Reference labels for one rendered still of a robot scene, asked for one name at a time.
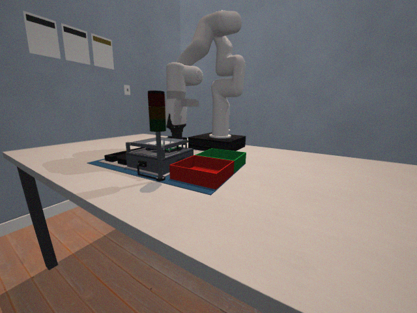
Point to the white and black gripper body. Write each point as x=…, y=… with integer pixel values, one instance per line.
x=178, y=113

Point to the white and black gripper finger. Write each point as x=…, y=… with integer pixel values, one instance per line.
x=180, y=129
x=173, y=128

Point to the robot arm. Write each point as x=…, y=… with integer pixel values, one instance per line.
x=182, y=73

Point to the red open-top bin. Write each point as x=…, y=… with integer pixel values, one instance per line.
x=203, y=171

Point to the green bin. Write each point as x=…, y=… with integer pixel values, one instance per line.
x=237, y=156

